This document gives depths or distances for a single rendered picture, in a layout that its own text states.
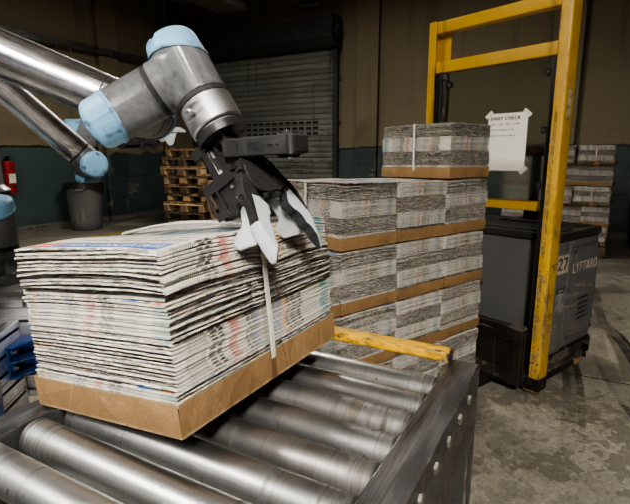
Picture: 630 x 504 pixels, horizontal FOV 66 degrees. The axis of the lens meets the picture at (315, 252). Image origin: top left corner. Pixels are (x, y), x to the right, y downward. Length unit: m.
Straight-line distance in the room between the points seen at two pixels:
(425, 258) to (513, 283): 0.84
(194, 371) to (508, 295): 2.31
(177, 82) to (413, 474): 0.57
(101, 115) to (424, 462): 0.60
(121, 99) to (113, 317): 0.29
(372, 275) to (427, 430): 1.15
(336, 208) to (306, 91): 7.67
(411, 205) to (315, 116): 7.29
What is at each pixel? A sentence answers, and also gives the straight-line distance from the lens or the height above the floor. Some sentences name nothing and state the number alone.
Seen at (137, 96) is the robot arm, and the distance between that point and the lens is 0.72.
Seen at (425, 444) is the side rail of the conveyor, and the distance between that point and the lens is 0.66.
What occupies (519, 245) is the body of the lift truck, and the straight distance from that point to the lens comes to 2.69.
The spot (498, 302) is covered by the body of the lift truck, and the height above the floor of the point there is 0.38.
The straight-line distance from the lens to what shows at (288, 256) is 0.74.
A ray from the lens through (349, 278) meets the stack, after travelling 1.70.
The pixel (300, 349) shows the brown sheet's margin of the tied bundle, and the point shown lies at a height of 0.85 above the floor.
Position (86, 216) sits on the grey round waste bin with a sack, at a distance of 8.50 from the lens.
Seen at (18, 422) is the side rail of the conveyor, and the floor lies 0.80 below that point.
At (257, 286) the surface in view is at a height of 0.97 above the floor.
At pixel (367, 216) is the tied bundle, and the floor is 0.95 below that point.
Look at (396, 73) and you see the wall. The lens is 8.63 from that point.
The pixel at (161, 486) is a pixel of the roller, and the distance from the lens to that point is 0.61.
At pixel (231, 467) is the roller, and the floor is 0.80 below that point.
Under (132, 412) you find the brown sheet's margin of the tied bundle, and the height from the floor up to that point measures 0.85.
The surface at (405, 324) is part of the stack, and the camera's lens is 1.99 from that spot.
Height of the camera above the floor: 1.15
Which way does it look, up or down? 11 degrees down
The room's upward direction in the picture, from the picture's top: straight up
